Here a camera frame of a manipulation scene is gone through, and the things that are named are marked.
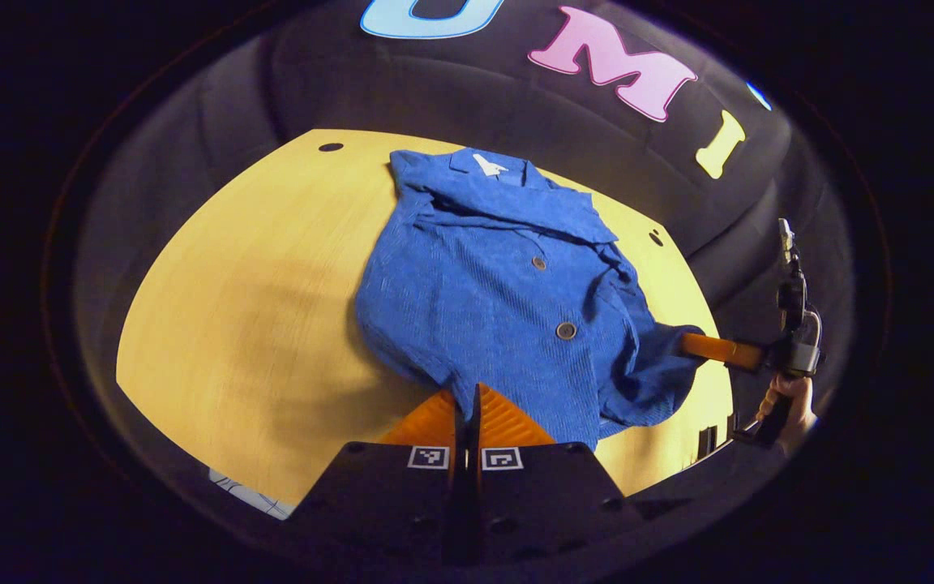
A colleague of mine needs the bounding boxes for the black backdrop cloth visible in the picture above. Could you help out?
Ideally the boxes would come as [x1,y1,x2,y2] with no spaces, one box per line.
[70,0,857,487]

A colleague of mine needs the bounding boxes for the blue button-up jacket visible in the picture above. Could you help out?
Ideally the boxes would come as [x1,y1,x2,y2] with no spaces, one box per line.
[353,148,707,451]

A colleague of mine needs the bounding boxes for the white patterned sheet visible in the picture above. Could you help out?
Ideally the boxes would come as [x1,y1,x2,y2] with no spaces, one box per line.
[208,466,298,522]

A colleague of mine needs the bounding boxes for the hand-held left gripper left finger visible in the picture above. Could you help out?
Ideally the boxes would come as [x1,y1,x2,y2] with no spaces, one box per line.
[285,388,468,569]

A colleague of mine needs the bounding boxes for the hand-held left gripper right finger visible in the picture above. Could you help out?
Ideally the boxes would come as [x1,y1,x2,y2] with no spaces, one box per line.
[467,383,630,569]

